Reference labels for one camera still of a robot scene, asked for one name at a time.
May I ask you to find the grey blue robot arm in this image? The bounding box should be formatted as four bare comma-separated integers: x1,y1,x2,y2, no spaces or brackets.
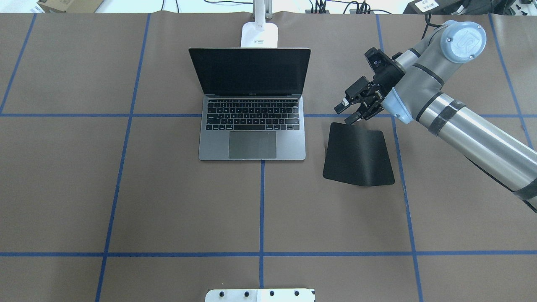
334,20,537,211

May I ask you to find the black mouse pad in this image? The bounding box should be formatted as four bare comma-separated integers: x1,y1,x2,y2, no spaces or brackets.
323,122,395,187

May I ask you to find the grey laptop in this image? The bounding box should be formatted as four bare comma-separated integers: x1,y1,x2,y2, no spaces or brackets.
189,48,311,161

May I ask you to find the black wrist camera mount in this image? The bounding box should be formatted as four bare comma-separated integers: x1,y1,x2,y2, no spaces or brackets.
364,47,397,79

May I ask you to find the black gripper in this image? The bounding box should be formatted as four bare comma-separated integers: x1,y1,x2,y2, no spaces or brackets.
334,69,405,125

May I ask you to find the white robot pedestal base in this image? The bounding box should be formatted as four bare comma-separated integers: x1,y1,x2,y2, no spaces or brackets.
205,288,316,302

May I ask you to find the cardboard box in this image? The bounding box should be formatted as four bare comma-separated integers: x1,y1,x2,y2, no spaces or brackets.
37,0,103,13

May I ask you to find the white desk lamp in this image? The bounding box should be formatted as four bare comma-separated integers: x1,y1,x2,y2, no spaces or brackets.
240,0,279,48

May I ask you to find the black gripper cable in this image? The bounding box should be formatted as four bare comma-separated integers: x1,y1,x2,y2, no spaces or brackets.
424,13,445,40

